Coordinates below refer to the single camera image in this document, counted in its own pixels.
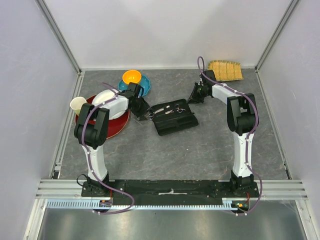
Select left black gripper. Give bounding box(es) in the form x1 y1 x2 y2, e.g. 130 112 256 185
130 96 154 122

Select silver thinning scissors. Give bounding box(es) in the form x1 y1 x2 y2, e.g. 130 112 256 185
153 107 164 117

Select silver scissors with black blades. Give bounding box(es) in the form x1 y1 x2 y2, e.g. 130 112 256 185
165 104 186 115

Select black zipper tool case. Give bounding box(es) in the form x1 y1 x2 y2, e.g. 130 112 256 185
151 98 199 136

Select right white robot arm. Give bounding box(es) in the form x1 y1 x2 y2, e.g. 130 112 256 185
187 70 259 197

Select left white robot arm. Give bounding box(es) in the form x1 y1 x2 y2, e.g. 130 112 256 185
74 82 153 197

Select teal dotted plate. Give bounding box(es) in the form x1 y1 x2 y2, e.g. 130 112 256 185
117 75 151 97

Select white paper plate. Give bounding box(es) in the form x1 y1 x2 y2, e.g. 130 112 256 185
92 89 129 120

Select red round plate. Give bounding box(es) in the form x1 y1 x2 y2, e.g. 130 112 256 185
74 95 130 139

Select orange bowl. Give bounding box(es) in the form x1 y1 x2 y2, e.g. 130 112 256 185
122 69 142 85

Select woven bamboo basket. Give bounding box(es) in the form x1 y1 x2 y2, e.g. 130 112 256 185
208 60 244 82

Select cream yellow mug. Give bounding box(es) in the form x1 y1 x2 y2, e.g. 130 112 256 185
69 96 87 116

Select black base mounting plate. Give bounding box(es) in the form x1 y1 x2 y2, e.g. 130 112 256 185
81 178 259 206

